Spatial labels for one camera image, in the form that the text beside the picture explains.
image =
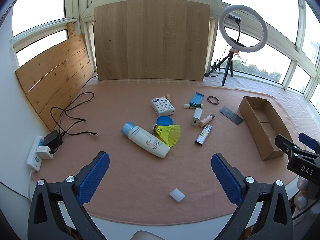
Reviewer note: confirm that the black tripod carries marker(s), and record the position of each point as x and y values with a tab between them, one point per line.
229	65

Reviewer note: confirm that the small pink tube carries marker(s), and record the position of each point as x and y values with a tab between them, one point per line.
206	120

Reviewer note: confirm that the blue plastic phone stand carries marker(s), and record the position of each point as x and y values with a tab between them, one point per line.
197	98

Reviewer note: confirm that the person's right hand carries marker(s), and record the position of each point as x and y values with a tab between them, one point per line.
301	200

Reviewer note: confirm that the pine plank panel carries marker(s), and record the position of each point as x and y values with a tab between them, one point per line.
55	80

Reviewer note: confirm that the large wooden board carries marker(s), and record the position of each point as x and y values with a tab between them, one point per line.
150	40

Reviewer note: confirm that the dark printed card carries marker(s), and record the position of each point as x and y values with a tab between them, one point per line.
231	115

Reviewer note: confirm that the white power strip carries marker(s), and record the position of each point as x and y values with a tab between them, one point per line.
33	161

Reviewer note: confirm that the white charger plug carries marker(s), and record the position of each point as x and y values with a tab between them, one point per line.
197	116

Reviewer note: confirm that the black power adapter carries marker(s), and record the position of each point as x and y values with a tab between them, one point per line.
52	141

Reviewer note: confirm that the white translucent eraser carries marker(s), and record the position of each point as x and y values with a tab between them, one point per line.
177	194

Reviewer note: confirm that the blue round lid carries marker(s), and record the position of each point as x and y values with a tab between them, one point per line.
165	120

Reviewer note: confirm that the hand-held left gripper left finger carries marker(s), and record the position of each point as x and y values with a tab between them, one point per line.
93	177

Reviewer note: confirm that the yellow plastic shuttlecock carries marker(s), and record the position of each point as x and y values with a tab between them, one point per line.
170	135

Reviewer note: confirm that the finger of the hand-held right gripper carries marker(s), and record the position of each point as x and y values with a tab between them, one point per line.
308	140
283	142

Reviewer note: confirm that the wooden clothespin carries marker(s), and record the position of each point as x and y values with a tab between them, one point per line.
169	98

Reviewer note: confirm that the brown rubber bands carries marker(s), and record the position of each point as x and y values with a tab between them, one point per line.
208	99

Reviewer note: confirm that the small wooden strip with holes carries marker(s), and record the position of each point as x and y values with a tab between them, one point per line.
72	30

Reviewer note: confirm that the polka dot tissue pack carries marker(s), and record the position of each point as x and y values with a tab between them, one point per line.
162	106

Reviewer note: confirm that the white sunscreen bottle blue cap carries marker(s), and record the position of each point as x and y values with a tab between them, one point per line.
147	141

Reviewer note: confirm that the patterned lighter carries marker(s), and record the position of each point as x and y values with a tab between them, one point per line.
203	135

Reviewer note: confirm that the white power adapter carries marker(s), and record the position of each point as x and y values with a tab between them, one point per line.
43	152

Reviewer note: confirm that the green white lip balm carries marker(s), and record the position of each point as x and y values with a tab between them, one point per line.
193	105

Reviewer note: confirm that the cardboard box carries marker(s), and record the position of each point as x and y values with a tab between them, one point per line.
265	130

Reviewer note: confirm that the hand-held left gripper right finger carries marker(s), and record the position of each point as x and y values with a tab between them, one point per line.
226	177

